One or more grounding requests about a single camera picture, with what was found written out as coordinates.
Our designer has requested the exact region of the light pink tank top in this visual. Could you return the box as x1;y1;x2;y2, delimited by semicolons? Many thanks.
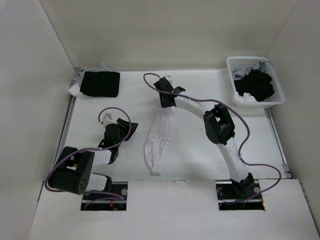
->
144;107;175;175

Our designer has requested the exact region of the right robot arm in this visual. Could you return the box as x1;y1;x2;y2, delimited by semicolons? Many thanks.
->
153;77;255;198

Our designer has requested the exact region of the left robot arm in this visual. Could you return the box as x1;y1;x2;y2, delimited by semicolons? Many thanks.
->
45;118;139;200

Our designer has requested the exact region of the folded black tank top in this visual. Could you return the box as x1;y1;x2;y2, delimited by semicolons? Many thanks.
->
80;71;121;98

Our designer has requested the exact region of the folded white tank top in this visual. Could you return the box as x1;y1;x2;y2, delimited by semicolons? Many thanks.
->
68;82;83;97

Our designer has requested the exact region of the folded grey tank top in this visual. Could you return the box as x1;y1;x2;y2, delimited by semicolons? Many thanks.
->
72;62;112;86

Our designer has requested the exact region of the crumpled white tank top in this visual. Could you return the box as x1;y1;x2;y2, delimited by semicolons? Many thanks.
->
231;91;258;104

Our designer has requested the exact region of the crumpled grey tank top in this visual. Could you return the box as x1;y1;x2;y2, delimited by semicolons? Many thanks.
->
231;60;272;81

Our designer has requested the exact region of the crumpled black tank top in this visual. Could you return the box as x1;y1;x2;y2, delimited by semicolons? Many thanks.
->
234;70;275;102

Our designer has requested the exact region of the white perforated plastic basket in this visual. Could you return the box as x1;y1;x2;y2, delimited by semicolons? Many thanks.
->
226;56;285;109

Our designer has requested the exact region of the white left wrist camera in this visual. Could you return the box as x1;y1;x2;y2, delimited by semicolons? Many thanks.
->
101;113;117;127

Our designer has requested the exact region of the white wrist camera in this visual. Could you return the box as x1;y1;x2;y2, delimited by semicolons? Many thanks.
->
162;75;173;85
101;113;117;127

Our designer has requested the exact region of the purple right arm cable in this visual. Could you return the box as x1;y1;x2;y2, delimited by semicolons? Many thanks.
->
142;72;282;205

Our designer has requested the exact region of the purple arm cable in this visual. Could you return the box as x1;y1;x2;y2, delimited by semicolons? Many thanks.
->
142;72;282;205
44;106;133;210

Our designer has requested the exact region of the left aluminium table rail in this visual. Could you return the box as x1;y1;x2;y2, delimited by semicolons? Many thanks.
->
52;95;77;169

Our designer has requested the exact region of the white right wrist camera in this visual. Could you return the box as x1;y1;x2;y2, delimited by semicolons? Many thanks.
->
162;75;173;85

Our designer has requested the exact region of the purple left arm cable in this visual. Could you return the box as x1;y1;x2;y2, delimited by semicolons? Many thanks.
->
44;106;133;210

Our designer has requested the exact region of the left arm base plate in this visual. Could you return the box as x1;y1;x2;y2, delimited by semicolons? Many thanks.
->
80;182;128;212

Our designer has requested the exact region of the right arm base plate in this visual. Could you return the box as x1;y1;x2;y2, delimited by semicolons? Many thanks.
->
216;181;265;211

